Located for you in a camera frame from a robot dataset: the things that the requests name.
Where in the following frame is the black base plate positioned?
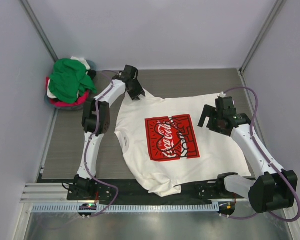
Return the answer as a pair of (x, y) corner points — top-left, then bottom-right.
(66, 177), (241, 205)

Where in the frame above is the white Coca-Cola t-shirt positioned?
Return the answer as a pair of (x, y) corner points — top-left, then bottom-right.
(114, 93), (251, 197)

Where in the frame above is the pink t-shirt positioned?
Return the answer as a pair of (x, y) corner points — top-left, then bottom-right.
(44, 90), (90, 109)

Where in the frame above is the left aluminium frame post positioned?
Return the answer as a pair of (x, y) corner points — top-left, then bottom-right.
(19, 0), (59, 62)

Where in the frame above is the aluminium frame post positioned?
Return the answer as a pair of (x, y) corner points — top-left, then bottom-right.
(19, 0), (59, 62)
(239, 0), (287, 75)

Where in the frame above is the slotted cable duct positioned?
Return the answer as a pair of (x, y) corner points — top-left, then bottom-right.
(31, 202), (220, 214)

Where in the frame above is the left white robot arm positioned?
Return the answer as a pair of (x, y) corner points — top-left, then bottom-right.
(68, 65), (146, 200)

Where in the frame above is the green t-shirt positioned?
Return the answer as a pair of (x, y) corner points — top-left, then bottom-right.
(48, 57), (98, 104)

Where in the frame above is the right aluminium frame post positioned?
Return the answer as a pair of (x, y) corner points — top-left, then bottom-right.
(239, 0), (287, 75)

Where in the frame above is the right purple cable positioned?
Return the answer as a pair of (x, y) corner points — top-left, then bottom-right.
(218, 86), (300, 223)

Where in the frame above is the purple cable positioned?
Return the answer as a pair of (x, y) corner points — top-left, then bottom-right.
(218, 86), (300, 223)
(86, 70), (120, 218)

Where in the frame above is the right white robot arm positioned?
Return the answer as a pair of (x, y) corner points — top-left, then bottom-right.
(198, 97), (300, 214)

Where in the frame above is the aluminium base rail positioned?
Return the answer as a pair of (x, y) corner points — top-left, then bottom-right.
(19, 180), (76, 204)

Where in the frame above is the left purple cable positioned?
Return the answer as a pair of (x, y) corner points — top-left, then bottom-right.
(86, 70), (120, 218)

